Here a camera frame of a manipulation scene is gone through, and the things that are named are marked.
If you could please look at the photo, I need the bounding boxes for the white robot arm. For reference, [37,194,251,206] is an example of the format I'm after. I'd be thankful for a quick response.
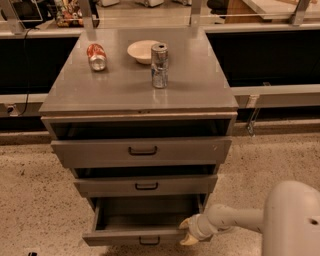
[180,181,320,256]

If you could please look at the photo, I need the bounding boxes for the grey middle drawer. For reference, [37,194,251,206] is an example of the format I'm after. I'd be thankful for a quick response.
[74,175,217,198]

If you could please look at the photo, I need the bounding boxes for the grey top drawer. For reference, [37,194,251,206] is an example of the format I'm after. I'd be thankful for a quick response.
[51,136,231,168]

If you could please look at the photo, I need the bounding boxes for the metal bracket on rail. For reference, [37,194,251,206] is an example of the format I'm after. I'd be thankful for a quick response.
[246,95,260,137]

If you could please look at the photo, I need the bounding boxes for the grey drawer cabinet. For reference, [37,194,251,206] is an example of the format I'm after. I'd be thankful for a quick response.
[38,26,240,214]

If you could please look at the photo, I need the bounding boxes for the white bowl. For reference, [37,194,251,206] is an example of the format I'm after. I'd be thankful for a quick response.
[127,40,158,65]

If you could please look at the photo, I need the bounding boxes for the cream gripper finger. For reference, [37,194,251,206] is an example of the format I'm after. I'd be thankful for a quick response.
[180,232,199,246]
[179,218,190,229]

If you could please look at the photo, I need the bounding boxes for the silver upright can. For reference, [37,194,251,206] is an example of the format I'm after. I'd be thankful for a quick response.
[151,43,169,89]

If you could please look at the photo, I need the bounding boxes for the grey bottom drawer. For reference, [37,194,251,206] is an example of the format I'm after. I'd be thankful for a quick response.
[83,194,206,246]

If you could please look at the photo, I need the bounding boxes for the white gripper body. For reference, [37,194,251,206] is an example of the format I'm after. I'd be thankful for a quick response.
[188,214,218,241]

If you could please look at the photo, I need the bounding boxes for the colourful snack packages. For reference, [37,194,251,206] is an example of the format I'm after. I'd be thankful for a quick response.
[54,0,83,28]

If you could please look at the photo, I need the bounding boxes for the black cable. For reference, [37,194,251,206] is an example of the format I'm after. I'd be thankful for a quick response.
[18,28,33,117]

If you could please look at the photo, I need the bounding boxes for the grey drawer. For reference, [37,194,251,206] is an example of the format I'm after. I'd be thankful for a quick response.
[74,175,217,198]
[51,136,231,168]
[83,194,206,246]

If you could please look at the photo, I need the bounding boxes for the red soda can lying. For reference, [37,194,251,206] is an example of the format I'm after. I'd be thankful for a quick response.
[87,43,107,71]

